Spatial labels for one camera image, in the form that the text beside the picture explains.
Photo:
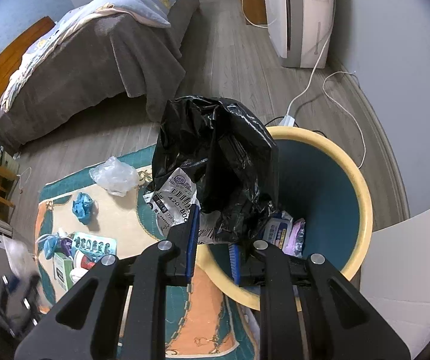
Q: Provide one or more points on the green and white box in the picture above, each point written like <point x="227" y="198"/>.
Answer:
<point x="62" y="272"/>

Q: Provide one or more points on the blue and white tissue packet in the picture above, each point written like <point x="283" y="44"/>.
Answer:
<point x="277" y="230"/>

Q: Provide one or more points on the teal and orange rug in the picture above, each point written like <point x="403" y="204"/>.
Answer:
<point x="125" y="217"/>

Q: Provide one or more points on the clear plastic wrapper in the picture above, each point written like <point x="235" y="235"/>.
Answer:
<point x="18" y="255"/>

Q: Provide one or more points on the black plastic bag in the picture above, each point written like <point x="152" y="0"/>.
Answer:
<point x="215" y="150"/>

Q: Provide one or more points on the purple packet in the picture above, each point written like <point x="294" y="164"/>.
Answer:
<point x="295" y="238"/>

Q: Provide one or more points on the red and white packet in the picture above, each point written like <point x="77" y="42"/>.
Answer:
<point x="82" y="266"/>

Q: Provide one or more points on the white printed wrapper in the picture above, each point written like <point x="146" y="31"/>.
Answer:
<point x="170" y="202"/>

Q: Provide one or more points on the white power strip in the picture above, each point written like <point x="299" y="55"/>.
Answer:
<point x="286" y="121"/>

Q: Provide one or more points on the blue face mask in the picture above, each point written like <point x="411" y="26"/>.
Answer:
<point x="50" y="245"/>

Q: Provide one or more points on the yellow-rimmed blue bin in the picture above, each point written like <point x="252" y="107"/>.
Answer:
<point x="312" y="180"/>

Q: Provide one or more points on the white air purifier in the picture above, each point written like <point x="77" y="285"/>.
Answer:
<point x="305" y="15"/>

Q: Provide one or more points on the blue glove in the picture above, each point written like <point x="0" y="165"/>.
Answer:
<point x="83" y="208"/>

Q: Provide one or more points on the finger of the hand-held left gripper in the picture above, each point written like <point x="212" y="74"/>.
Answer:
<point x="10" y="300"/>

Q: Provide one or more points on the clear plastic bag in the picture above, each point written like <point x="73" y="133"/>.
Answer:
<point x="113" y="174"/>

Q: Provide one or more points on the teal blister pack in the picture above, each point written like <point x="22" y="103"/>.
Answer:
<point x="95" y="245"/>

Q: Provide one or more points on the wooden bed headboard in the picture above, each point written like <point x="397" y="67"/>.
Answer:
<point x="1" y="71"/>

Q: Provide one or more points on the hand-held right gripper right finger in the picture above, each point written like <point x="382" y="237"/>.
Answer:
<point x="235" y="266"/>

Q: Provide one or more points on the white cabinet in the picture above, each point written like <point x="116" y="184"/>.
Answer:
<point x="406" y="270"/>

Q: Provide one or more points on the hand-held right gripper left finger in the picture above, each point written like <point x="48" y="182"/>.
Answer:
<point x="192" y="240"/>

